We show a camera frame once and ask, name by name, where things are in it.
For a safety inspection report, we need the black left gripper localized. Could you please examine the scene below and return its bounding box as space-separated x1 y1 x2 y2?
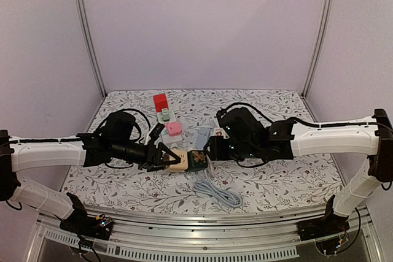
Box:
111 139 180 172

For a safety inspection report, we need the pink cable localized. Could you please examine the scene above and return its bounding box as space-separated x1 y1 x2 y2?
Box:
204 156 216 179

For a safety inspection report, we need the dark green cube socket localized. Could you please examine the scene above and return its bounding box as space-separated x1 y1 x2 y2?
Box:
186 150 208 172

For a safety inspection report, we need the beige cube socket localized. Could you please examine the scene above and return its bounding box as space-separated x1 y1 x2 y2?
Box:
164 148 190 174

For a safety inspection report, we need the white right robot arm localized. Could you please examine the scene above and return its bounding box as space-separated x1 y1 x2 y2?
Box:
204 103 392 235

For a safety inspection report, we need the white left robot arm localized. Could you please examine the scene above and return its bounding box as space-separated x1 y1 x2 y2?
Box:
1 109 182 234

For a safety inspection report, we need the pink plug adapter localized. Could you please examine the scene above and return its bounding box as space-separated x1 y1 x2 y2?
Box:
165 121 182 137

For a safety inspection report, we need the green plug adapter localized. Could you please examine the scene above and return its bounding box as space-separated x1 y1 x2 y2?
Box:
160 108 170 122

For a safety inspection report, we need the white power strip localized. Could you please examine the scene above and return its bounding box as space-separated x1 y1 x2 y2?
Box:
157 108 195 151

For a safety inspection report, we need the light blue power strip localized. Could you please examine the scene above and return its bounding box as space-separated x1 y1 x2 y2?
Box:
195 126 213 150

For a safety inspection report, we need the red cube adapter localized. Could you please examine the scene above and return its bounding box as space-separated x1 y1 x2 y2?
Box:
153 93 169 113

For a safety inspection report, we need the floral tablecloth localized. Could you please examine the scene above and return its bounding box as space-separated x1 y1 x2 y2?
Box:
61 90 343 215

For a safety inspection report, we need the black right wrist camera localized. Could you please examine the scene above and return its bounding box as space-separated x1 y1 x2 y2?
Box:
216 109 231 130

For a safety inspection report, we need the light blue coiled cable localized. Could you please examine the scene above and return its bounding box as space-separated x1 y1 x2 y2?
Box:
193 172 243 209

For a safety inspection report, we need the aluminium table edge rail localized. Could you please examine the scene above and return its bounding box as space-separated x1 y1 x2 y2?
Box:
26 206 383 261

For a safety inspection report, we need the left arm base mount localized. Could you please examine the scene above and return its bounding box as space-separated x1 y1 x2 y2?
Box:
60 193 114 241

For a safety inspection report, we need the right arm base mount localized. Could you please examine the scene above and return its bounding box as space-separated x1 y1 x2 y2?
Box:
296 195 349 241

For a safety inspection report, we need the left aluminium frame post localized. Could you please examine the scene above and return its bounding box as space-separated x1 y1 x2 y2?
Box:
75 0 107 98

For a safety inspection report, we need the aluminium frame post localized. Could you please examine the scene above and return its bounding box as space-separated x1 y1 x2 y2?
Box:
75 0 107 98
302 0 333 100

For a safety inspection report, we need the right aluminium frame post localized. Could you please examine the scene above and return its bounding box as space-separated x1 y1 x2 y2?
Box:
302 0 333 100

